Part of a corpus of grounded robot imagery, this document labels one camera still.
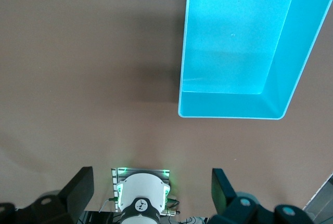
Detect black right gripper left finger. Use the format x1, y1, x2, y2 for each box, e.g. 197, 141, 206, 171
15, 166, 95, 224

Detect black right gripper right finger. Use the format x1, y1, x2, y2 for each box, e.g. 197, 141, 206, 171
207, 167, 274, 224

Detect blue plastic box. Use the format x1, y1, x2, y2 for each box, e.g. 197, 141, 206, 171
177, 0, 333, 121

